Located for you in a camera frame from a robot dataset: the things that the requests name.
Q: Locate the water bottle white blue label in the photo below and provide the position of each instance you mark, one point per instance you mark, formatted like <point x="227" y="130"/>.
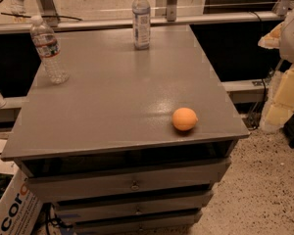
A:
<point x="141" y="13"/>

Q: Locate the orange fruit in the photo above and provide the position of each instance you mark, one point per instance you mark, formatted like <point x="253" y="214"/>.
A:
<point x="184" y="119"/>

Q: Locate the clear water bottle red label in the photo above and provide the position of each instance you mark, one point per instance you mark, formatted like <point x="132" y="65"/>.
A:
<point x="48" y="49"/>

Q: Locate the metal frame rail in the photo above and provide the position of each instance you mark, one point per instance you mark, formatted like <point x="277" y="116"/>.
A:
<point x="223" y="18"/>

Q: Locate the grey drawer cabinet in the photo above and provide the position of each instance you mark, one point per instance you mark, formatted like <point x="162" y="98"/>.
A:
<point x="102" y="148"/>

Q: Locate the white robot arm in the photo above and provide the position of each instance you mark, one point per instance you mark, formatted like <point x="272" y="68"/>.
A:
<point x="286" y="49"/>

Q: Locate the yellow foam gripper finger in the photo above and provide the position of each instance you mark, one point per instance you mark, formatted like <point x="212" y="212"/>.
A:
<point x="279" y="107"/>
<point x="272" y="39"/>

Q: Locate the white cardboard box with lettering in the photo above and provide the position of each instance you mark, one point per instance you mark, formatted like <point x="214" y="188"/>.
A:
<point x="19" y="207"/>

